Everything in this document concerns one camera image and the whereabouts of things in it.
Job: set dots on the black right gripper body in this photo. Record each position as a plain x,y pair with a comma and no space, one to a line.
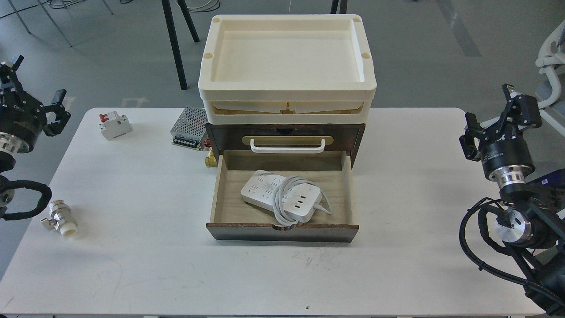
504,149

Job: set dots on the metal mesh power supply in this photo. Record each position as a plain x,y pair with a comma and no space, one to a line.
189,130

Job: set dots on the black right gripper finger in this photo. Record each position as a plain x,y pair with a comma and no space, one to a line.
520,113
472,141

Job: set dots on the open wooden drawer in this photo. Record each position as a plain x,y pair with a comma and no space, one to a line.
234,219

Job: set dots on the white red circuit breaker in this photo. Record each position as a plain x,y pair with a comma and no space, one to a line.
114,125

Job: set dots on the white drawer handle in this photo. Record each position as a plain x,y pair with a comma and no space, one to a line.
287,150

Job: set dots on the brass valve fitting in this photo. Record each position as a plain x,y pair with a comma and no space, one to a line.
210,159

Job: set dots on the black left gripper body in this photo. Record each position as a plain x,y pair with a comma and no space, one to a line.
22,120

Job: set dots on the silver white pipe valve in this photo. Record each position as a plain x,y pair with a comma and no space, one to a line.
60,219

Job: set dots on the white power strip with cable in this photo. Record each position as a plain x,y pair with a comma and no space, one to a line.
291,199

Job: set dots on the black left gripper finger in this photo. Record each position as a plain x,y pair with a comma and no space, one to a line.
61,115
12,92

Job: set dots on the white office chair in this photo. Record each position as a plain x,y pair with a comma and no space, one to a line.
550,61

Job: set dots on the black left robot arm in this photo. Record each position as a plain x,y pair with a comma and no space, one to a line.
7,187

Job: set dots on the cream plastic tray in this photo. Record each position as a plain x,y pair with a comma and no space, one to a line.
287,69

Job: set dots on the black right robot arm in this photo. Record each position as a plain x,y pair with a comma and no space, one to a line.
524,223

